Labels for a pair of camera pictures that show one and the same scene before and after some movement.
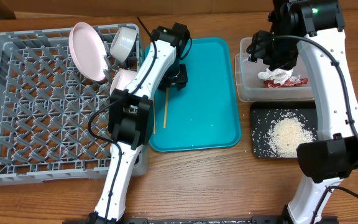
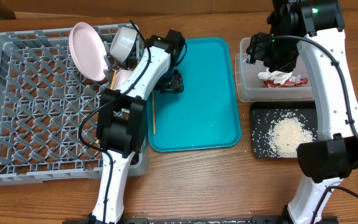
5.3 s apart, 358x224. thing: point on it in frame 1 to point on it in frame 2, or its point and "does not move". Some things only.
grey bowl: x=122 y=42 does not move
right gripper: x=272 y=61 does not move
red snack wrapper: x=293 y=81 does not move
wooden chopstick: x=166 y=107 to x=113 y=79
